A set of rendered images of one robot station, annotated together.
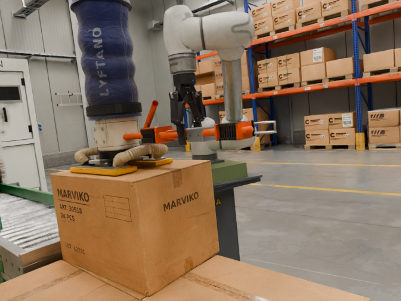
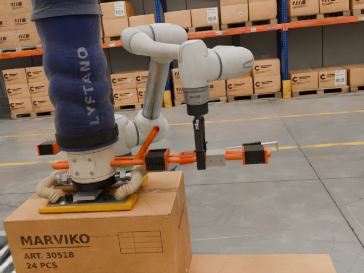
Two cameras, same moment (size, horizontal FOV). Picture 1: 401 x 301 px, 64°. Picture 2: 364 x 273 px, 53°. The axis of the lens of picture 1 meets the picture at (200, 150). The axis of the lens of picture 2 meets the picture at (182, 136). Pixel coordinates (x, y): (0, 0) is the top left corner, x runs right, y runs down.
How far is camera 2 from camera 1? 0.85 m
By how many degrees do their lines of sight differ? 34
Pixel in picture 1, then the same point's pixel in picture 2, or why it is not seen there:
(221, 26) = (236, 63)
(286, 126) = not seen: hidden behind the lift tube
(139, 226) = (174, 253)
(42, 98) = not seen: outside the picture
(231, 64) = (164, 66)
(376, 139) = (181, 96)
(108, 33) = (95, 53)
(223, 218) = not seen: hidden behind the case
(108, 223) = (124, 259)
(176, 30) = (201, 66)
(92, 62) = (78, 87)
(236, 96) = (161, 95)
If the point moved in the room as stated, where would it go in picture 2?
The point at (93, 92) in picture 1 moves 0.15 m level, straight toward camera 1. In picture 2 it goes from (80, 121) to (110, 123)
